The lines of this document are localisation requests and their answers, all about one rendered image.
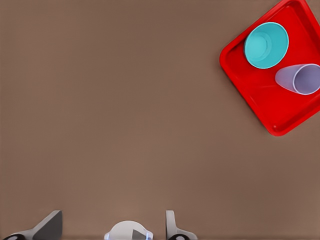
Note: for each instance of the red square tray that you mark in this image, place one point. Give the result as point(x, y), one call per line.
point(270, 100)

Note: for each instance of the white round wrist flange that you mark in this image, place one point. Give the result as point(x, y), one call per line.
point(127, 231)

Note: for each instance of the pale lilac cup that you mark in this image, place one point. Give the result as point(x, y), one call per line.
point(300, 78)

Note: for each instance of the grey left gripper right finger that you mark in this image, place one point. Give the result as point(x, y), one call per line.
point(172, 226)

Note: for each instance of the teal bowl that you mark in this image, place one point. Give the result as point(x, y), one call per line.
point(266, 45)

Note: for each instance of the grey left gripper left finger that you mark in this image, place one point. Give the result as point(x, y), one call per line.
point(47, 226)

